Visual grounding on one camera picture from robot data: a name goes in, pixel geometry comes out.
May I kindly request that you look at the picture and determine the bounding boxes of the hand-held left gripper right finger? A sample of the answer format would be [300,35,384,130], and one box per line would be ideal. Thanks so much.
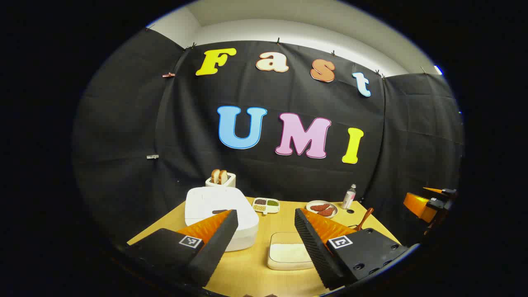
[294,207,409,290]

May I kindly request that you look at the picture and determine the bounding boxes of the small clear bottle pink label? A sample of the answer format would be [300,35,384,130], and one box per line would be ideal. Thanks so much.
[342,184,357,210]

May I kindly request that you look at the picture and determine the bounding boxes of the white divided dish of beans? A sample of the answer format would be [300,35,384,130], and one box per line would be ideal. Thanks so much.
[252,198,281,216]

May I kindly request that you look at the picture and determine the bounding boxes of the clear tray of white rice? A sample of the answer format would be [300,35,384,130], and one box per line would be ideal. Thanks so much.
[267,232,316,271]

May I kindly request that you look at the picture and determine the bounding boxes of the white round plate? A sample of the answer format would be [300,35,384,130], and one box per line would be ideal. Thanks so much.
[306,200,339,219]

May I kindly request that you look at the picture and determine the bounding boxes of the white rice cooker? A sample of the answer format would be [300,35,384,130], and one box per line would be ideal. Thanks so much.
[184,186,259,252]

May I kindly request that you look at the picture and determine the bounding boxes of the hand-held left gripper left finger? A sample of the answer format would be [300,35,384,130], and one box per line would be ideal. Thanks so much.
[124,209,239,288]

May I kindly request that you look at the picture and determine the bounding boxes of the black backdrop cloth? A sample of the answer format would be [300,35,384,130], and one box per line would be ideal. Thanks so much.
[72,28,464,248]

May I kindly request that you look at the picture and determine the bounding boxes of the brown wooden spoon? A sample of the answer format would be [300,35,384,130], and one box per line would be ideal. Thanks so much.
[355,207,375,231]

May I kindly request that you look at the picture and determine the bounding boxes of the white toaster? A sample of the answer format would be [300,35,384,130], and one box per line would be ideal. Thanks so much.
[205,172,236,189]

